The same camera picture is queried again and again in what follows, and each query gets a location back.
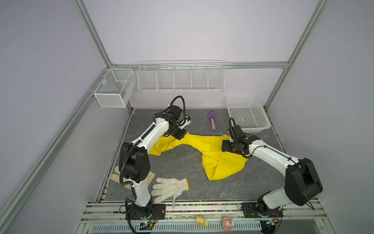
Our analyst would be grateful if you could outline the yellow trousers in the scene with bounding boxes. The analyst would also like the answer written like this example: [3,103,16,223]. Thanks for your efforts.
[151,133,248,180]

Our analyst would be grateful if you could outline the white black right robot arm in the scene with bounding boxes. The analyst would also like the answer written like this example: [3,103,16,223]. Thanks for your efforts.
[221,117,323,217]

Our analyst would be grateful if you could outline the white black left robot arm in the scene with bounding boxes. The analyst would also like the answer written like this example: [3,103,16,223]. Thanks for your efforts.
[119,96,191,218]

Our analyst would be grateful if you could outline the purple pink hair brush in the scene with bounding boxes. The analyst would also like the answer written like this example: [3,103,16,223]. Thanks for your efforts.
[207,111,217,131]

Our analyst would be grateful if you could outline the white plastic perforated basket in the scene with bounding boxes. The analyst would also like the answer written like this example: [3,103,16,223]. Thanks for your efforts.
[225,95,271,134]

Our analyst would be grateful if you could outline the white knitted work glove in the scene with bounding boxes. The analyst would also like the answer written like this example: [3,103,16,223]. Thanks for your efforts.
[151,178,190,209]

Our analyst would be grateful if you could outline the beige leather work glove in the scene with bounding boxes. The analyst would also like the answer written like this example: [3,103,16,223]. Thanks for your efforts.
[110,166,155,186]

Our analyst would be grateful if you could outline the pink white plush toy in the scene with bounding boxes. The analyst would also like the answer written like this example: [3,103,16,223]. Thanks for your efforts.
[222,216,235,232]

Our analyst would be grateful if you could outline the yellow duck toy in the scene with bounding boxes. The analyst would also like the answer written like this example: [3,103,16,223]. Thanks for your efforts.
[195,215,209,226]

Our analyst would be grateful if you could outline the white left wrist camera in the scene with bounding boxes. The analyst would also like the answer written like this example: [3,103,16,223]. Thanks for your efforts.
[179,115,191,125]

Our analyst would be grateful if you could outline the long white wire rack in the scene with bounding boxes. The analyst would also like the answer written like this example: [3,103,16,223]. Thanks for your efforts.
[137,60,226,92]

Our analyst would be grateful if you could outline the small white mesh wire box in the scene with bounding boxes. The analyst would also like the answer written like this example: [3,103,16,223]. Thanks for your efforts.
[94,68,136,108]

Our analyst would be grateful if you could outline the aluminium frame back top bar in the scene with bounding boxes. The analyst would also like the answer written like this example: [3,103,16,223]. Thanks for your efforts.
[111,60,290,70]

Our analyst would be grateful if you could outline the aluminium frame bar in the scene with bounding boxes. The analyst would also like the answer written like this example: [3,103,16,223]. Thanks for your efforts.
[111,60,290,70]
[1,68,110,234]

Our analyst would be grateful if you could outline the aluminium front mounting rail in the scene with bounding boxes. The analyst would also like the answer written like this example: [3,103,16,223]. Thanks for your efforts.
[77,199,335,234]

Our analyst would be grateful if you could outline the aluminium frame corner post left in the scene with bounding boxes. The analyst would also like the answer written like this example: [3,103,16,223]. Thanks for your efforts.
[71,0,113,67]

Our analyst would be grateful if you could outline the aluminium frame corner post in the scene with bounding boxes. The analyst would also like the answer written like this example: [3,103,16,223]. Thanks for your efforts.
[71,0,113,67]
[264,0,332,112]

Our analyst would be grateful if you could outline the aluminium frame corner post right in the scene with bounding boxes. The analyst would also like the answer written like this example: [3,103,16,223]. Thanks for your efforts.
[264,0,332,112]

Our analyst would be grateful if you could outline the aluminium frame left side bar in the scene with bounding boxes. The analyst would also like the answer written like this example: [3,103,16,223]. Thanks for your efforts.
[1,68,110,234]

